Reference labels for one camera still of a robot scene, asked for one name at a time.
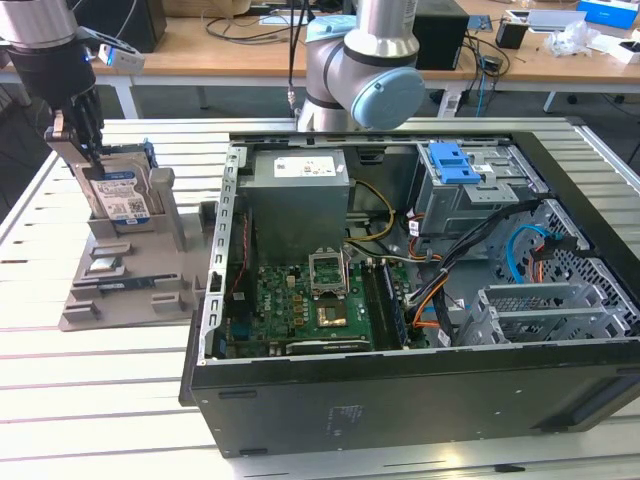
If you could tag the blue box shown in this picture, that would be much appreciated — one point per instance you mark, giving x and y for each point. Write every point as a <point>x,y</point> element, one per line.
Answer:
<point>607,12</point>

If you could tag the long wooden desk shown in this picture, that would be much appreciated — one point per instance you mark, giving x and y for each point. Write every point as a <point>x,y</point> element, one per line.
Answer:
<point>200,62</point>

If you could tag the dark RAM stick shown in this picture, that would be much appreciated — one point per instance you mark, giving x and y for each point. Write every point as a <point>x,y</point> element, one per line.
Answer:
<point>125,284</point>

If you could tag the hard disk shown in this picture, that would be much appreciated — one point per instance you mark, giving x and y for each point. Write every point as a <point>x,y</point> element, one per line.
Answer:
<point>120,195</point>

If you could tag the crumpled clear plastic bag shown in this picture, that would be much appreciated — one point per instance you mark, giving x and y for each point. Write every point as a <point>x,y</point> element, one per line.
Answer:
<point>567,42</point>

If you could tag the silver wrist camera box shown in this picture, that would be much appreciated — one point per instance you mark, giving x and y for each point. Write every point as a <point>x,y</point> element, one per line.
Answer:
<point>125,60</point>

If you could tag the grey power supply unit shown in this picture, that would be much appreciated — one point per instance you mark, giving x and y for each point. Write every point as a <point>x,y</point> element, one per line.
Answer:
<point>295,210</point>

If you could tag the small black adapter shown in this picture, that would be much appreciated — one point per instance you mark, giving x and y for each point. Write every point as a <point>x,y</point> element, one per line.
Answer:
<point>492,65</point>

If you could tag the green motherboard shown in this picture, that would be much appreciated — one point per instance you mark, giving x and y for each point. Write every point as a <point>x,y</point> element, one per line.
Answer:
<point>280,300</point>

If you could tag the grey tray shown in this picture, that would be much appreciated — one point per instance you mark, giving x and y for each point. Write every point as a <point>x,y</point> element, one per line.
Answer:
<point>550,20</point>

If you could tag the black PC case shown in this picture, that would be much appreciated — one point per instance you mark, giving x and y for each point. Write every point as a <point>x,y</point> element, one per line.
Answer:
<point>400,410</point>

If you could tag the black RAM slot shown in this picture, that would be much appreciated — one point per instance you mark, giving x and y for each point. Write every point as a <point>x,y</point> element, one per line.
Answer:
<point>381,305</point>
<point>371,305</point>

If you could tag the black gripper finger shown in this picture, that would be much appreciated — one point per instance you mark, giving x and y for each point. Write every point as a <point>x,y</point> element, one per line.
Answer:
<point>62,142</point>
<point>90,130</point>

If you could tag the CPU socket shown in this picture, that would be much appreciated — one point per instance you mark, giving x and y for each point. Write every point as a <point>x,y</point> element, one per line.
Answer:
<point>332,314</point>

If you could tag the large black box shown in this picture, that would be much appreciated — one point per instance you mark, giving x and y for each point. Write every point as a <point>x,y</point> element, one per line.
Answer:
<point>142,25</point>

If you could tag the silver CPU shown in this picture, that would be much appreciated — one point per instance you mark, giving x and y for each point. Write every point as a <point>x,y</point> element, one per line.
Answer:
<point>104,264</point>

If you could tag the metal disk bay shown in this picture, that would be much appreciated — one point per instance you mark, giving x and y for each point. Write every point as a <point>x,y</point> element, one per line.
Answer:
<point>540,315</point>

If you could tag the metal drive cage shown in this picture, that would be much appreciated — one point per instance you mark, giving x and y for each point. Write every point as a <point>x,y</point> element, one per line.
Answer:
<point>465,205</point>

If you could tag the white power strip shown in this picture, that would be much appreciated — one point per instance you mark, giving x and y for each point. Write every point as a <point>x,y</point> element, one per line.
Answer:
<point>451,105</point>

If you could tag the grey parts rack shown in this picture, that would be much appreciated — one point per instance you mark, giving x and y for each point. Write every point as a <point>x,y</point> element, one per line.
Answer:
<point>140,265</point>

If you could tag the black desktop speaker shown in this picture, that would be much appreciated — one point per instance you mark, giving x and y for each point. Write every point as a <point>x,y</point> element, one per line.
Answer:
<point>442,40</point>

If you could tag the black graphics card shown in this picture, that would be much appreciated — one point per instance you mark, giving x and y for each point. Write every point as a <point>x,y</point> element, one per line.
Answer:
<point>325,346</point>

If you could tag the blue drive latch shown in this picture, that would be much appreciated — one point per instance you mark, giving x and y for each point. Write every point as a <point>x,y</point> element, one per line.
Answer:
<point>452,162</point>

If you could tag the locking lever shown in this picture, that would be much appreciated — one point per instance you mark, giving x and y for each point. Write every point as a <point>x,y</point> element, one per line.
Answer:
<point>345,270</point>

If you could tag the white box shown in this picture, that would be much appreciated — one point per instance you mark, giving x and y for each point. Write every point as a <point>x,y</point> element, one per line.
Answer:
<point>627,55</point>

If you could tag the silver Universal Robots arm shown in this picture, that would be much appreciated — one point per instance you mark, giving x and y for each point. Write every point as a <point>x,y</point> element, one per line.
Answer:
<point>372,35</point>

